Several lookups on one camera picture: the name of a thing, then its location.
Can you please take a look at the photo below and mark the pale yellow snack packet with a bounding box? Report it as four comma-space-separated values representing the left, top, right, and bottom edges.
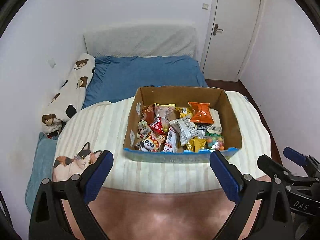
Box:
154, 103, 177, 128

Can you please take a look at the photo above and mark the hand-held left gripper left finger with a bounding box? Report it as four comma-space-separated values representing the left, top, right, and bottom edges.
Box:
29, 150, 114, 240

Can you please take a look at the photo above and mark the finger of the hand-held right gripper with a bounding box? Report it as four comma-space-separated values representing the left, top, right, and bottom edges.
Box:
283, 147, 320, 180
257, 154, 290, 184

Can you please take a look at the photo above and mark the small beige snack packet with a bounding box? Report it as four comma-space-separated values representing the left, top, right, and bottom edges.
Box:
138, 120, 152, 139

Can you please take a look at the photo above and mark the cardboard box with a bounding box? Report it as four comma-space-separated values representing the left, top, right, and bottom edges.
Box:
123, 85, 243, 164

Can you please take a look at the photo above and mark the white grey snack packet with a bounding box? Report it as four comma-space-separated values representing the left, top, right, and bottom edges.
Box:
169, 116, 200, 147

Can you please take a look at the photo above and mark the orange red snack packet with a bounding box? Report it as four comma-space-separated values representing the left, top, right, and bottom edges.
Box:
188, 101, 215, 125

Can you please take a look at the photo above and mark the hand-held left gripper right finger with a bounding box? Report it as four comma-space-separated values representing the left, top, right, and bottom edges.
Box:
209, 150, 293, 240

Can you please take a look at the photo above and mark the orange panda snack packet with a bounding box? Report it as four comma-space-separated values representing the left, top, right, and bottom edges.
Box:
136, 134, 160, 152

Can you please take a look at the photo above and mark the red brown snack packet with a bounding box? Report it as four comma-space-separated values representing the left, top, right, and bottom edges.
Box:
141, 104, 155, 123

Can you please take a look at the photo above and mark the blue bed sheet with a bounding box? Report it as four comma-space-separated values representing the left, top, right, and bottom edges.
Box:
81, 55, 208, 109

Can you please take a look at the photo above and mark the white padded headboard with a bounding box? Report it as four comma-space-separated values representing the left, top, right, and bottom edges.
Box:
83, 24, 198, 58

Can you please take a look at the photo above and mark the colourful candy bag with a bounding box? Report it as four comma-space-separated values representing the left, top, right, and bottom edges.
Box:
205, 133, 225, 151

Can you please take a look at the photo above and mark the white door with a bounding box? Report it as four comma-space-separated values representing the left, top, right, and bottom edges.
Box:
201, 0, 265, 82

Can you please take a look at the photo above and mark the black snack packet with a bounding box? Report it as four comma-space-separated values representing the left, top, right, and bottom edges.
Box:
195, 122, 208, 138

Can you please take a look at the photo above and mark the bear print pillow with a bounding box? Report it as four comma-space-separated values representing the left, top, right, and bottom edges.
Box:
41, 52, 96, 137

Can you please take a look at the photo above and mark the yellow striped snack packet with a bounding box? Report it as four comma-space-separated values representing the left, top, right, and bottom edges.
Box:
175, 106, 193, 119

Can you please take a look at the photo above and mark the striped cat print blanket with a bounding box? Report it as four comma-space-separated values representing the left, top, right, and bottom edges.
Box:
51, 90, 273, 240

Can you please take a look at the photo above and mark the small red snack packet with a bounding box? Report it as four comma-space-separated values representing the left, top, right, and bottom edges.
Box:
149, 117, 165, 135

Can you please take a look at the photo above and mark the light blue towel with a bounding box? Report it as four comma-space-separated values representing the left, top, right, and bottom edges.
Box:
25, 132, 59, 212

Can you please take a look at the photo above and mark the small white snack packet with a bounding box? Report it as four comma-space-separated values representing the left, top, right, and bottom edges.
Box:
207, 123, 222, 134

